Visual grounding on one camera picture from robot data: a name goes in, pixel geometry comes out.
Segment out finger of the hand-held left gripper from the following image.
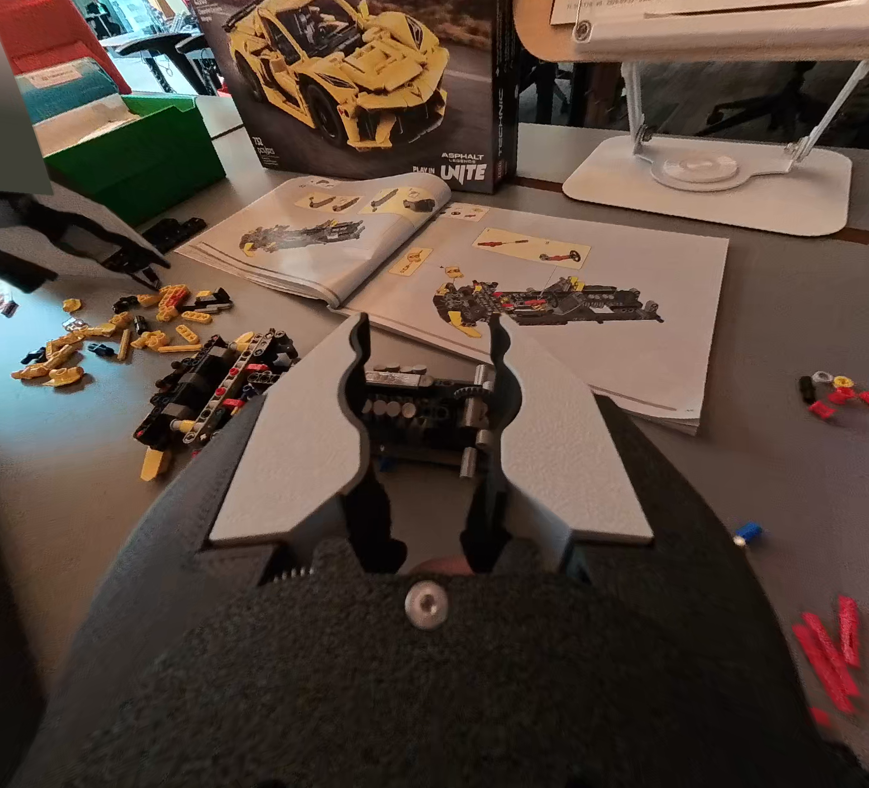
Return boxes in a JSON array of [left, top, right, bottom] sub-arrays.
[[0, 180, 172, 291], [0, 248, 61, 295]]

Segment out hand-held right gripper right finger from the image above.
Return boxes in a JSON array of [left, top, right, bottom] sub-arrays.
[[460, 313, 655, 575]]

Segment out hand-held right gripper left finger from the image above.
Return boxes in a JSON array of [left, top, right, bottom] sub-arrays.
[[208, 312, 408, 575]]

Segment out pile of yellow lego pieces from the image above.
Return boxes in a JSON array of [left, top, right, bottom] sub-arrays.
[[10, 282, 235, 389]]

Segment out lego car chassis model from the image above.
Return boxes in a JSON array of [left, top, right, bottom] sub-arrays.
[[132, 328, 500, 482]]

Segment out black lego beams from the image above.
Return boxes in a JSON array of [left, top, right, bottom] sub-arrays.
[[139, 217, 208, 254]]

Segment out open lego instruction booklet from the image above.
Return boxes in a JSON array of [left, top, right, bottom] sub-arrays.
[[175, 176, 731, 436]]

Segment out lego set box yellow car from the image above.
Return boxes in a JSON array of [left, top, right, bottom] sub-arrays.
[[158, 0, 524, 195]]

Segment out green cardboard box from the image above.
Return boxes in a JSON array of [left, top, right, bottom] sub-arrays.
[[34, 92, 227, 226]]

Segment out light blue plastic box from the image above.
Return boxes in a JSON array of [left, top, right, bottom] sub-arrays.
[[14, 65, 123, 124]]

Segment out red carry case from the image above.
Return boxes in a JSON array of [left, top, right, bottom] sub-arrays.
[[0, 0, 133, 97]]

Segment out pile of red blue pins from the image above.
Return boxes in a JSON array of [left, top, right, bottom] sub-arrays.
[[733, 370, 869, 731]]

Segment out white monitor stand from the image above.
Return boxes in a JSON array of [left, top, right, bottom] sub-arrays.
[[562, 58, 869, 238]]

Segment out black pedestal table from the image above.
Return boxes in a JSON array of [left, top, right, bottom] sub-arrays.
[[102, 31, 225, 97]]

